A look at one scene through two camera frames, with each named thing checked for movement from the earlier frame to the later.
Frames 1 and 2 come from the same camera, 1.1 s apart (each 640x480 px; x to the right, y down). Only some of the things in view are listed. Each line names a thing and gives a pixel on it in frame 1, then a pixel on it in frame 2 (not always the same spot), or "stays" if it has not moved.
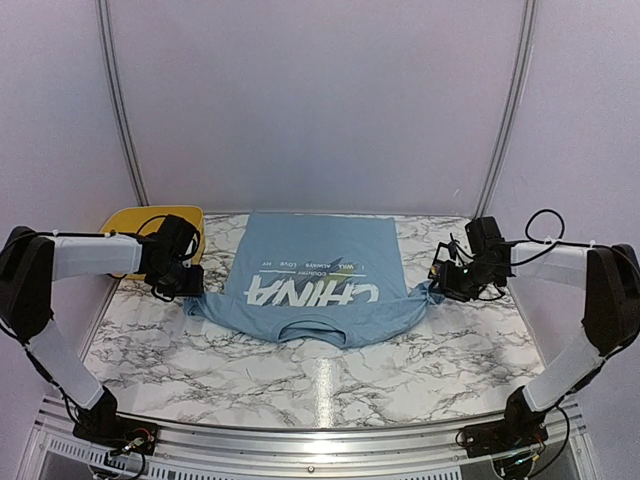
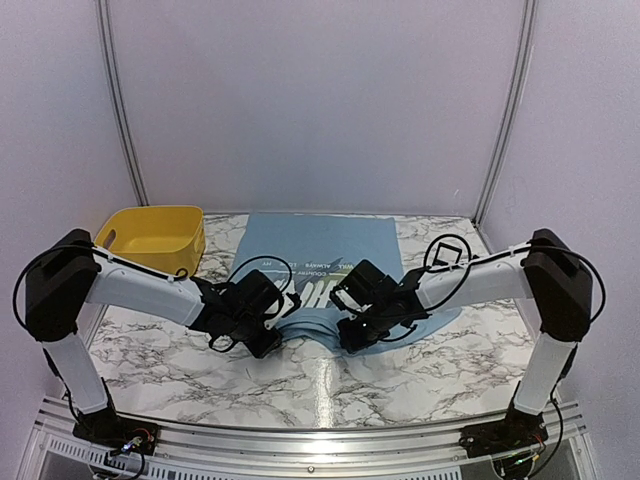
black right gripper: (449, 289) to (351, 342)
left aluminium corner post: (119, 99) stays
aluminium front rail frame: (55, 452) stays
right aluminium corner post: (512, 105) stays
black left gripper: (194, 287) to (263, 348)
